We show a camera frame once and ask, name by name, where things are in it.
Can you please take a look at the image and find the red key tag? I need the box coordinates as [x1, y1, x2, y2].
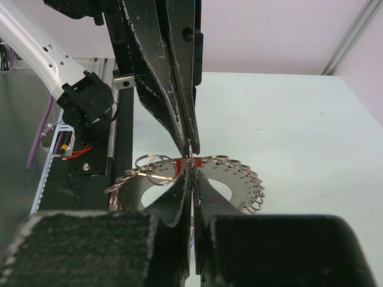
[172, 157, 203, 178]

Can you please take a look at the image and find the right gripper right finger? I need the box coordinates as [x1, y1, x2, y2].
[193, 169, 376, 286]

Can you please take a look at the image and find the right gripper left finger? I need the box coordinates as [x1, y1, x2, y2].
[1, 169, 192, 286]

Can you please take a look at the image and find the white cable duct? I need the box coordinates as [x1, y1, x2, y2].
[29, 120, 74, 215]

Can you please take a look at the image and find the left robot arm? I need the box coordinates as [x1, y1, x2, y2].
[1, 1, 203, 157]

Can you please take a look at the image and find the left aluminium frame post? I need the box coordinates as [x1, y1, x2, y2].
[320, 0, 382, 76]

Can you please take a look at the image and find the metal key organizer ring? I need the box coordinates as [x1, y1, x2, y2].
[104, 152, 266, 249]

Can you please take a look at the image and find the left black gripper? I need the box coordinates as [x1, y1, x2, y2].
[103, 1, 203, 156]

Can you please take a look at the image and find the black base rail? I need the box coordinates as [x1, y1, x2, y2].
[37, 88, 134, 211]

